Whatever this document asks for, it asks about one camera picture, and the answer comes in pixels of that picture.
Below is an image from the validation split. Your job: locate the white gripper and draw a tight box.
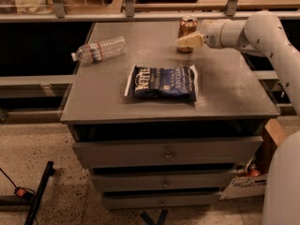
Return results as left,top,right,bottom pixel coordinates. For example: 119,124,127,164
177,20,226,49

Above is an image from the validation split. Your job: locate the orange soda can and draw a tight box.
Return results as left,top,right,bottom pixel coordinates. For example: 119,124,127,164
178,15,198,38

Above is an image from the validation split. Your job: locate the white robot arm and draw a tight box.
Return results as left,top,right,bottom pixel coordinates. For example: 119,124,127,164
175,10,300,115

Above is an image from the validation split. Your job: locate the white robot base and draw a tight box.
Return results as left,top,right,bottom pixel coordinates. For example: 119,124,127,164
262,132,300,225

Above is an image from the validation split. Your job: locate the orange can in box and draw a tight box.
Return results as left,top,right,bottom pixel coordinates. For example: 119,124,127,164
248,163,261,177

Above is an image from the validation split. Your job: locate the blue Kettle chips bag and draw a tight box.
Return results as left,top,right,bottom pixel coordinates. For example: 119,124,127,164
124,65,198,102

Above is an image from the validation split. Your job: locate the clear plastic water bottle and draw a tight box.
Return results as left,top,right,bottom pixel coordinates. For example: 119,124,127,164
71,37,127,63

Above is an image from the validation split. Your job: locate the grey drawer cabinet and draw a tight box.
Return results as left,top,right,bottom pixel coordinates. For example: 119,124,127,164
61,22,278,199

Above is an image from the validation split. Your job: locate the top grey drawer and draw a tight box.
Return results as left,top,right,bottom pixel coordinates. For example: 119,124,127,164
73,136,263,168

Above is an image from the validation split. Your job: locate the grey drawer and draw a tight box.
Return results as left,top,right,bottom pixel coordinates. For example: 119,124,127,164
101,191,221,210
73,136,263,168
91,170,234,193

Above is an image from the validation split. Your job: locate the middle grey drawer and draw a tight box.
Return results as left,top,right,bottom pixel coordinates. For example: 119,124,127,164
91,170,234,193

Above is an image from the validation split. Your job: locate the cardboard box on floor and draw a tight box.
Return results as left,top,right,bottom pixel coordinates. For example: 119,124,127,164
221,119,287,200

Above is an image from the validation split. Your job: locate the bottom grey drawer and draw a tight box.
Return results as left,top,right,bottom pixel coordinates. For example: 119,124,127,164
101,191,221,210

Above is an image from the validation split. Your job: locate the black stand leg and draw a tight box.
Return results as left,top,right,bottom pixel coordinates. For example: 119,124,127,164
24,161,55,225

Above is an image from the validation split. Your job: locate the metal railing frame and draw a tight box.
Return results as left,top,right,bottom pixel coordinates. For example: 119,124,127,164
0,0,300,23

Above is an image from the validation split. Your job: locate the orange cable clip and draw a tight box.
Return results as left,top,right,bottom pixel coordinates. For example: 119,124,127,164
14,187,35,200

